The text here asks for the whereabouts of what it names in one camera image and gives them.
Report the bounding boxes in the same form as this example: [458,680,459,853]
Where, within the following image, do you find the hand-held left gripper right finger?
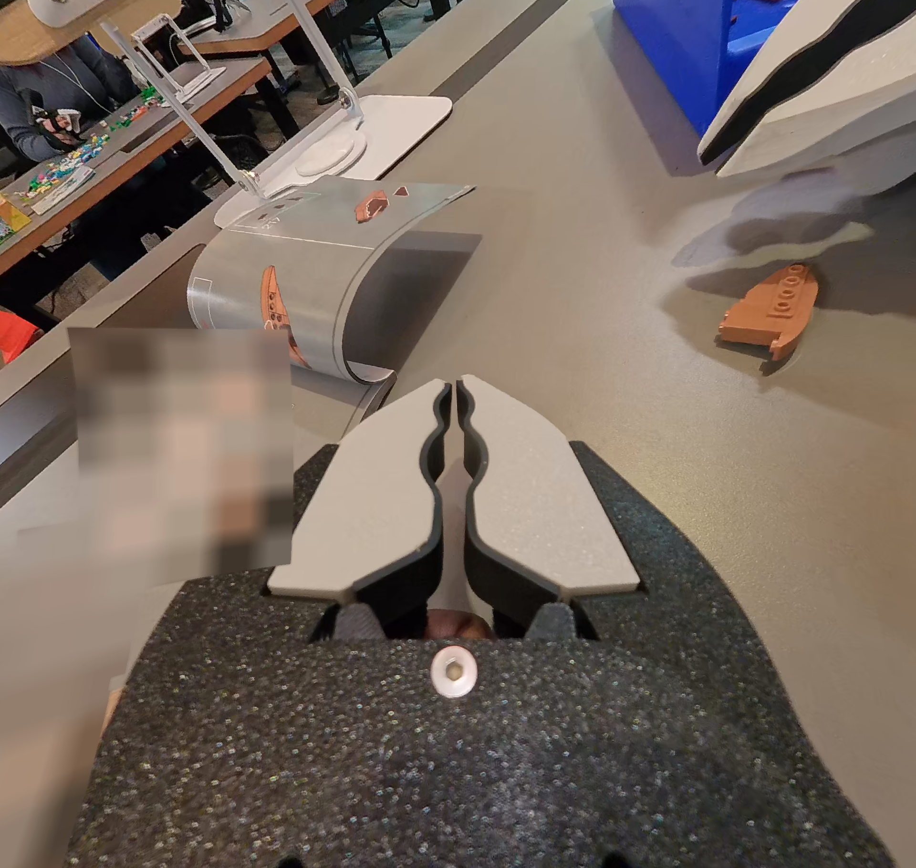
[457,374,643,629]

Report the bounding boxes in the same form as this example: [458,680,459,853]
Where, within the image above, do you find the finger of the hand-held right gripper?
[714,0,916,186]
[697,0,916,165]

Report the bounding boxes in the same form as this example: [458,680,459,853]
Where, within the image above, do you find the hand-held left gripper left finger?
[267,378,453,629]

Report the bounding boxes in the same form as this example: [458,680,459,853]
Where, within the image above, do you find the blue plastic bin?
[610,0,845,141]

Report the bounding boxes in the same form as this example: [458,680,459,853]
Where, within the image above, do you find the brown brick assembly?
[718,262,820,362]

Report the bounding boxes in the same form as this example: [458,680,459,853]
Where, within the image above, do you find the white desk lamp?
[27,0,453,228]

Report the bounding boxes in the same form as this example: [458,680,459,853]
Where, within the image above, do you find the grey instruction booklet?
[187,180,477,454]

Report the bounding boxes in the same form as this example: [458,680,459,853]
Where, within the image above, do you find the orange red fabric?
[0,310,44,367]

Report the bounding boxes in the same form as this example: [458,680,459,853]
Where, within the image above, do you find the wood-edged grey table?
[0,56,273,275]
[179,0,402,61]

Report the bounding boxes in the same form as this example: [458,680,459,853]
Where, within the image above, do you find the white instruction leaflet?
[32,165,95,216]

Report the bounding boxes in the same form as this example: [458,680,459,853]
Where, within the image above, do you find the yellow green box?
[0,194,33,244]

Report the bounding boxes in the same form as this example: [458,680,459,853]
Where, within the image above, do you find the pile of colourful toy bricks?
[14,84,169,200]

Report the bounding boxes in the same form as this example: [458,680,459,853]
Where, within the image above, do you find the tan board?
[0,0,180,66]

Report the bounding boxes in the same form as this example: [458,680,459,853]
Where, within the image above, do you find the white wire stand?
[132,15,227,103]

